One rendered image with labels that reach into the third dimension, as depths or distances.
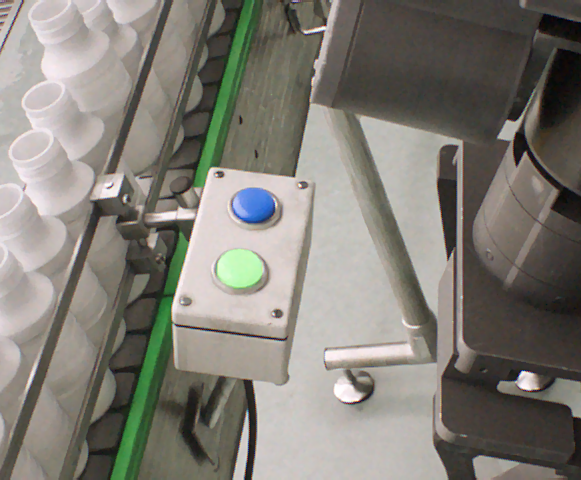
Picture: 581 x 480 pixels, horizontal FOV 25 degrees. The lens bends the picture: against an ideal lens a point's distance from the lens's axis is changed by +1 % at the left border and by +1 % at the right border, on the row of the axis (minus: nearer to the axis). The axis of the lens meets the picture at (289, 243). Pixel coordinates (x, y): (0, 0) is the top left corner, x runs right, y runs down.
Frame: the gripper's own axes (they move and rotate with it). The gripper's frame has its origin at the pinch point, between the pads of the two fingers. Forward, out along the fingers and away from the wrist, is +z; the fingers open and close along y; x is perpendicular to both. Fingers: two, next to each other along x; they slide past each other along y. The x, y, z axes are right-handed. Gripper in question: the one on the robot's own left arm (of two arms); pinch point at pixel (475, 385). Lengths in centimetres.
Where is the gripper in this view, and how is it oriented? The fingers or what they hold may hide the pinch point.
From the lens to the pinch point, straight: 54.0
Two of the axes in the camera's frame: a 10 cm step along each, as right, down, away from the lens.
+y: -0.9, 7.6, -6.4
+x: 9.8, 1.8, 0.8
